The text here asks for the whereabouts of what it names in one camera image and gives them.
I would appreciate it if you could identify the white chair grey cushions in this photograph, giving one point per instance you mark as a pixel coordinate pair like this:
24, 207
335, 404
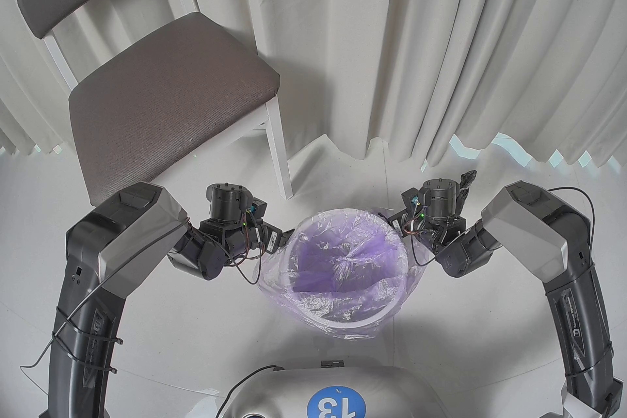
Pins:
171, 88

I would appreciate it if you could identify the purple plastic bag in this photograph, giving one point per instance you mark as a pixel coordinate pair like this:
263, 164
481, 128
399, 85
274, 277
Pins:
343, 259

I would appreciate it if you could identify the white curtain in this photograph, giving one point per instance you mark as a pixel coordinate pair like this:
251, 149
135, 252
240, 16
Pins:
514, 39
318, 39

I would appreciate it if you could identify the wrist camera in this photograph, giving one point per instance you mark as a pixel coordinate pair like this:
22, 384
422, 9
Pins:
410, 200
257, 206

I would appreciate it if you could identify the white trash bin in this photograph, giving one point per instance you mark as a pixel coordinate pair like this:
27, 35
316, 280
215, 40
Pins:
343, 323

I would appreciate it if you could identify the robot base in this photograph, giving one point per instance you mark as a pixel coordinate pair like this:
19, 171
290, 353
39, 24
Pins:
392, 391

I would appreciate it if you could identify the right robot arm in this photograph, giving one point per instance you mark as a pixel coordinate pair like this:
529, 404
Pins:
529, 230

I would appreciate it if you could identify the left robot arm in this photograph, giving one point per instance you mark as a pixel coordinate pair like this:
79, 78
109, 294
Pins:
137, 220

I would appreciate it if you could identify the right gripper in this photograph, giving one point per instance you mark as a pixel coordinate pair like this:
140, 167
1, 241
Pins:
399, 225

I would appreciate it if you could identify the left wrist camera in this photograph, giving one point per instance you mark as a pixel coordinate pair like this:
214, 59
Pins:
257, 206

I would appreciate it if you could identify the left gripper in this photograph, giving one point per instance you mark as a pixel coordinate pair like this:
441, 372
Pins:
274, 239

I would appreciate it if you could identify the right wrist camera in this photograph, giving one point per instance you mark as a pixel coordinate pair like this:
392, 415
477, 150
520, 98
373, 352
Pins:
410, 200

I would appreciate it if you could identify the black plastic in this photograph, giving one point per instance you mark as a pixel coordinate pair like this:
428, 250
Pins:
468, 183

